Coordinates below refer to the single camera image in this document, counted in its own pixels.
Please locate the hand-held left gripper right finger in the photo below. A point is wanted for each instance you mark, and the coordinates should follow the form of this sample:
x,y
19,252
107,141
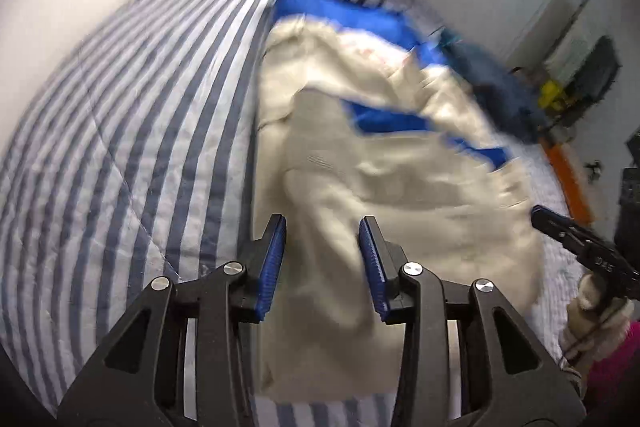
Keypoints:
x,y
374,267

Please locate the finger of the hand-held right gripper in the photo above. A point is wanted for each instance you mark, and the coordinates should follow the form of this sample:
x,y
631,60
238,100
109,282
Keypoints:
x,y
565,232

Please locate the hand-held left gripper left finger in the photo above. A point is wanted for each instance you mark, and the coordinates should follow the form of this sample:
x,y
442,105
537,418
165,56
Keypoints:
x,y
270,267

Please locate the cream and blue jacket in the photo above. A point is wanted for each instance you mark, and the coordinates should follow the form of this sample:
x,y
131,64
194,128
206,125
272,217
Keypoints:
x,y
380,167

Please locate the black clothes rack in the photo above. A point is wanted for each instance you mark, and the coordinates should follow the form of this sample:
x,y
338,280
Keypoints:
x,y
575,107

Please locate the dark hanging clothes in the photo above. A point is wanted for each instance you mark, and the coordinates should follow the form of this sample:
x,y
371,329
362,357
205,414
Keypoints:
x,y
597,67

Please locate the person's right hand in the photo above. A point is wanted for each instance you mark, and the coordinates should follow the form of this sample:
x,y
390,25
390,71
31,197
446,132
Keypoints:
x,y
595,327

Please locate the orange bench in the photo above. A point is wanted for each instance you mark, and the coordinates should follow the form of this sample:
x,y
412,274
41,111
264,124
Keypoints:
x,y
567,177

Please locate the yellow box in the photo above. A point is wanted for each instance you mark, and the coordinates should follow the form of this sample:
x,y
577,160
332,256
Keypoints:
x,y
550,94

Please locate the dark blue garment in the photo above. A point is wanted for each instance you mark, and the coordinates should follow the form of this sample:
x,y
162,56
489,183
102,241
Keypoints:
x,y
495,92

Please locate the blue striped bed sheet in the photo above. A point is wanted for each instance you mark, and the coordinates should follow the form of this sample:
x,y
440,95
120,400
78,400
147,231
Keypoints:
x,y
125,132

